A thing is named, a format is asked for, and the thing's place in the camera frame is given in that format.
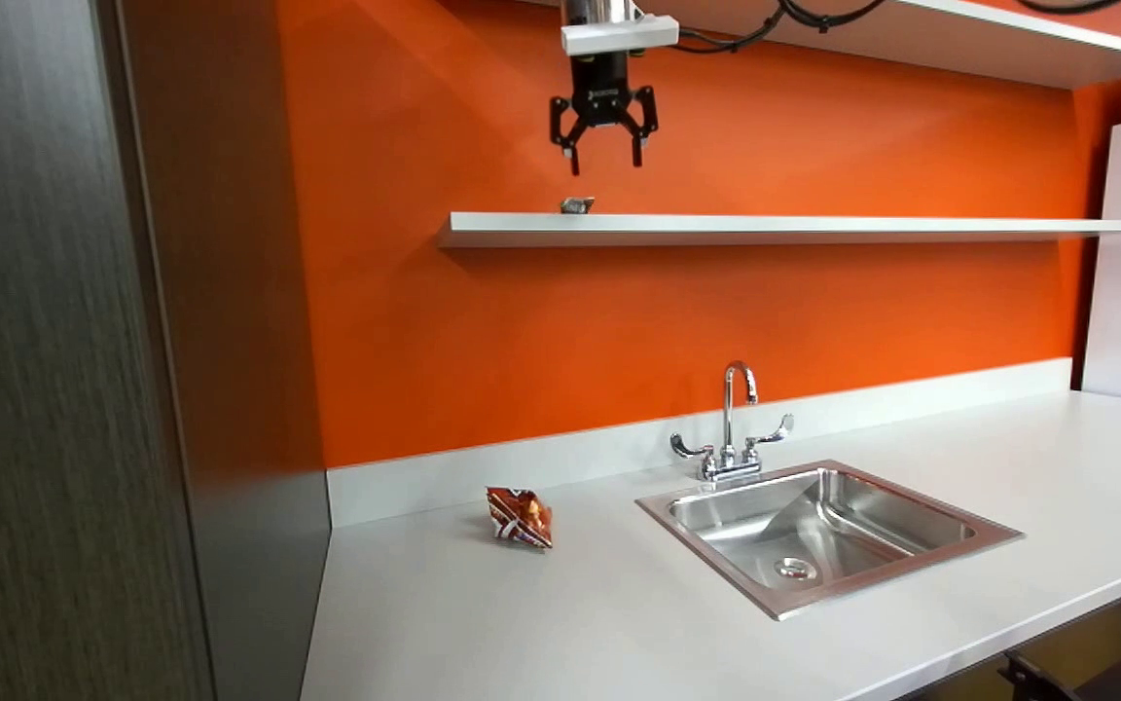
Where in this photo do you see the black camera cable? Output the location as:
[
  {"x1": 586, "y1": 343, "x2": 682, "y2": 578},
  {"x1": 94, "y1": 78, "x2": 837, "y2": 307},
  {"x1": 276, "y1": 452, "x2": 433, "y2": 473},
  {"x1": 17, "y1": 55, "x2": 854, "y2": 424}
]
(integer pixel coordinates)
[{"x1": 670, "y1": 0, "x2": 892, "y2": 58}]

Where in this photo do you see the stainless steel sink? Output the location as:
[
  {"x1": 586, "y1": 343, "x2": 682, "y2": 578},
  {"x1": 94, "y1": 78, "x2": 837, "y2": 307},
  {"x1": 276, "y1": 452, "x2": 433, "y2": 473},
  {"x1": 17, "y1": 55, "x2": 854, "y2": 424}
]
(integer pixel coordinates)
[{"x1": 634, "y1": 457, "x2": 1027, "y2": 625}]

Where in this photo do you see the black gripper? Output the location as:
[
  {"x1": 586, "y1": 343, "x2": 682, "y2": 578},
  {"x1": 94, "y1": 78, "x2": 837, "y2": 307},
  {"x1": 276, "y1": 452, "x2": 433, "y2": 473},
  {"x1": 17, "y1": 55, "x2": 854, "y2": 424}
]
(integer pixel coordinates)
[{"x1": 545, "y1": 52, "x2": 664, "y2": 181}]

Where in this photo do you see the chrome two-handle faucet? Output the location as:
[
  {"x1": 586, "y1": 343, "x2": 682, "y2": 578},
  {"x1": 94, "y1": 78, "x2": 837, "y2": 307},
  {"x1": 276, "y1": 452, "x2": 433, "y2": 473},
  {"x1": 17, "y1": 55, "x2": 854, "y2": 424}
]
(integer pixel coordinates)
[{"x1": 667, "y1": 357, "x2": 797, "y2": 490}]

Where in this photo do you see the white counter backsplash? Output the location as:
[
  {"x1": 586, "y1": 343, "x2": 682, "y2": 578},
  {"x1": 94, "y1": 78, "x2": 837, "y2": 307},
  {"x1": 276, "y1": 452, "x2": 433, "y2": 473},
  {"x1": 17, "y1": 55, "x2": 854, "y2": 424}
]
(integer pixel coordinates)
[{"x1": 324, "y1": 356, "x2": 1077, "y2": 531}]

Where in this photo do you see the orange crumpled snack bag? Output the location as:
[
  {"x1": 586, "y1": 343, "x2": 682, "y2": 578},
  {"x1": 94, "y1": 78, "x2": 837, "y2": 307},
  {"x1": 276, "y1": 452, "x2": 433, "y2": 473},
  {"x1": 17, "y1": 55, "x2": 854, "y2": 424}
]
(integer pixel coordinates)
[{"x1": 483, "y1": 485, "x2": 561, "y2": 552}]

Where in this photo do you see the dark wood cabinet panel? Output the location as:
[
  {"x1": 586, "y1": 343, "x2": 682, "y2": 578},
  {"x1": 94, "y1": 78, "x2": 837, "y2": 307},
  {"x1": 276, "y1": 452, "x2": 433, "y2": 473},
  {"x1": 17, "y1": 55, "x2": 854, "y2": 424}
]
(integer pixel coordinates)
[{"x1": 0, "y1": 0, "x2": 335, "y2": 701}]

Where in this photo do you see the white high wall shelf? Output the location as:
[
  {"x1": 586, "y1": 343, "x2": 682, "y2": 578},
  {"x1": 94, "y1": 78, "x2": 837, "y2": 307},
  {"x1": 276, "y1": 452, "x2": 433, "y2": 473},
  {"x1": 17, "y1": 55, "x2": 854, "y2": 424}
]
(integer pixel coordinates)
[{"x1": 518, "y1": 0, "x2": 1121, "y2": 94}]

